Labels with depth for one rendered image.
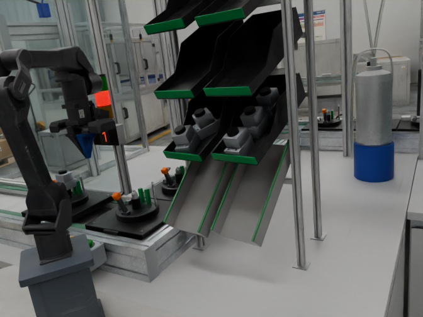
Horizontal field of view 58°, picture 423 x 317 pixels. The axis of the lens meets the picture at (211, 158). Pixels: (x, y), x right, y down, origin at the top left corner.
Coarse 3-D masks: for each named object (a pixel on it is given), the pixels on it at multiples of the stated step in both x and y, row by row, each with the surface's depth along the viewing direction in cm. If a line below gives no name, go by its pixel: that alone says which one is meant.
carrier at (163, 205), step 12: (132, 192) 123; (132, 204) 124; (144, 204) 127; (156, 204) 124; (168, 204) 130; (108, 216) 126; (120, 216) 120; (132, 216) 119; (144, 216) 119; (156, 216) 121; (96, 228) 119; (108, 228) 117; (120, 228) 116; (132, 228) 115; (144, 228) 114; (156, 228) 115
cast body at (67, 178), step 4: (60, 172) 139; (64, 172) 139; (68, 172) 140; (56, 176) 140; (60, 176) 138; (64, 176) 138; (68, 176) 140; (72, 176) 141; (56, 180) 140; (60, 180) 139; (64, 180) 138; (68, 180) 140; (72, 180) 142; (76, 180) 145; (68, 184) 140; (72, 184) 142; (76, 184) 143; (68, 188) 140
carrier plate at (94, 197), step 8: (88, 192) 152; (96, 192) 151; (104, 192) 149; (88, 200) 143; (96, 200) 142; (104, 200) 142; (112, 200) 146; (72, 208) 137; (80, 208) 136; (88, 208) 136; (96, 208) 139; (24, 216) 139; (72, 216) 130; (80, 216) 133
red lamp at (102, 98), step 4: (100, 92) 133; (104, 92) 133; (108, 92) 135; (96, 96) 133; (100, 96) 133; (104, 96) 133; (108, 96) 135; (96, 100) 134; (100, 100) 133; (104, 100) 134; (108, 100) 135; (96, 104) 135; (100, 104) 134; (104, 104) 134; (108, 104) 135
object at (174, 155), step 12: (204, 96) 113; (192, 108) 110; (216, 108) 115; (228, 108) 102; (192, 120) 110; (228, 120) 103; (216, 132) 104; (204, 144) 102; (216, 144) 100; (168, 156) 103; (180, 156) 100; (192, 156) 96; (204, 156) 96
